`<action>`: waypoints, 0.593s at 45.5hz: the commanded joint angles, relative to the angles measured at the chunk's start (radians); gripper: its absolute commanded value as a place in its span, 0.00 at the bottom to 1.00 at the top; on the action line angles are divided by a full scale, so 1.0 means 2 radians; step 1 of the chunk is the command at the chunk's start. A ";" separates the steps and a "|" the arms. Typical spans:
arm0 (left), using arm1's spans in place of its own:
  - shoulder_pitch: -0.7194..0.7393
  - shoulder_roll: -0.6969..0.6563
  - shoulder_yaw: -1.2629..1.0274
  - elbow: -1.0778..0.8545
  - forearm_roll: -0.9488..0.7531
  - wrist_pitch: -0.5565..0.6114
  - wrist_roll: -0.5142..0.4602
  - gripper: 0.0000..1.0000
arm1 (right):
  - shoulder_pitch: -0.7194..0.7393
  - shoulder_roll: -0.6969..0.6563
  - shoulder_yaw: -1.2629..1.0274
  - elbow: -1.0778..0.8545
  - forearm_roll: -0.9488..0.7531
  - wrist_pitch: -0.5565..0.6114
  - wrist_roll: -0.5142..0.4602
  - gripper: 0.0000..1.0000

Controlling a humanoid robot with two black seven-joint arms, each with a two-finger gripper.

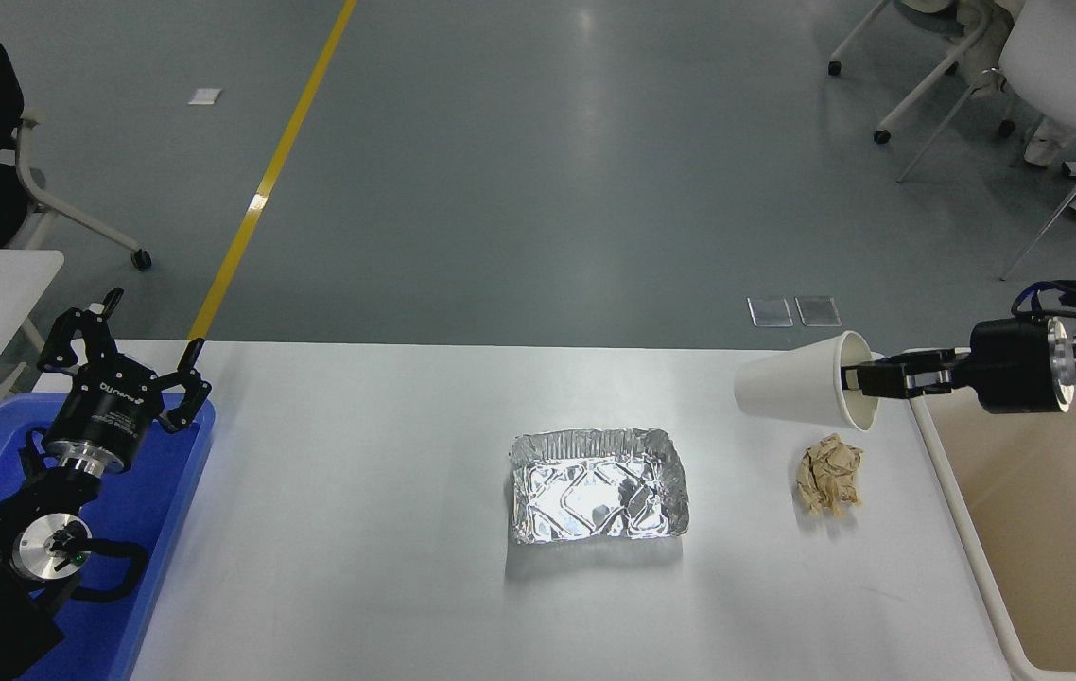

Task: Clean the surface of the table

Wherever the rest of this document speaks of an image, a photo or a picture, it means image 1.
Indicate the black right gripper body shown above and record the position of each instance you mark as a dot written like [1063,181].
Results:
[1011,364]

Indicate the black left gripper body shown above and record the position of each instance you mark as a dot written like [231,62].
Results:
[112,411]

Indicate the white paper cup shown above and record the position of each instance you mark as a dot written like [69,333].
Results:
[784,383]

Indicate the silver foil tray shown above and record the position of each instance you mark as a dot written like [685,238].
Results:
[595,492]

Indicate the white rolling chair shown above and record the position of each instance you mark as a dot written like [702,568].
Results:
[881,135]
[140,259]

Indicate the blue plastic tray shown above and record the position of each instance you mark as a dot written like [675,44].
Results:
[155,511]

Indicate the silver floor plate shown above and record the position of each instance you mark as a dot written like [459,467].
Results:
[818,311]
[770,311]

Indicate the crumpled tan paper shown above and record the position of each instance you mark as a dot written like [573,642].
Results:
[829,476]

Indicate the large pale plastic bin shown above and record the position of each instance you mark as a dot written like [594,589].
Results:
[1049,530]

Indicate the white paper slip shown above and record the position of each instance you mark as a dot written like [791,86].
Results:
[205,96]

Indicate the white chair with metal legs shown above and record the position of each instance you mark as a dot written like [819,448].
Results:
[1067,57]

